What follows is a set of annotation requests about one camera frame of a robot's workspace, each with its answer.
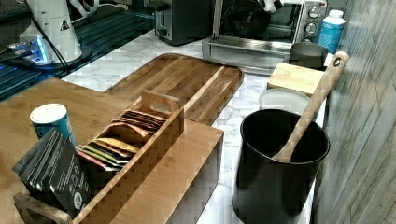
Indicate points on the silver toaster oven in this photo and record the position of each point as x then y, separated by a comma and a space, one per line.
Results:
256, 35

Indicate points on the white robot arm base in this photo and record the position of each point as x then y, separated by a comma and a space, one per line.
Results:
50, 38

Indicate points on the blue white plastic bottle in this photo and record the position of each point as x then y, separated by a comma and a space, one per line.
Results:
331, 30

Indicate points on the assorted coloured tea packets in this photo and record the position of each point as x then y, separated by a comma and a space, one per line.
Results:
108, 153

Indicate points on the light wooden block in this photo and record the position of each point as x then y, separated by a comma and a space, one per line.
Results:
296, 78

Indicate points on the dark wooden cutting board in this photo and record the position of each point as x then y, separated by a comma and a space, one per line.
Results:
203, 88

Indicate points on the blue white can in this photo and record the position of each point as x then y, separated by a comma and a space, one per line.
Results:
48, 116

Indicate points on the wooden tea bag organizer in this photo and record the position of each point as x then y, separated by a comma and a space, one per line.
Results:
116, 189

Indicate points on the small dark metal cup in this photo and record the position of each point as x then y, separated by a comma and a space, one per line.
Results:
309, 55

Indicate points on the brown tea packets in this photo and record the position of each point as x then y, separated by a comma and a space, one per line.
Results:
143, 123

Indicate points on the black utensil holder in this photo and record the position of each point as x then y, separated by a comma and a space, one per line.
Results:
273, 192

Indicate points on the white round lid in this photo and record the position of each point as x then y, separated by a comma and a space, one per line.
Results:
284, 99

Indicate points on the black tea packets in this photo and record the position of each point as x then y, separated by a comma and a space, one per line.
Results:
52, 172

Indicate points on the wooden spoon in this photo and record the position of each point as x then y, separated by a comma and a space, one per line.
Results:
325, 85

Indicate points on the black toaster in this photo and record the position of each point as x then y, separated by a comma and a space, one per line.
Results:
179, 22

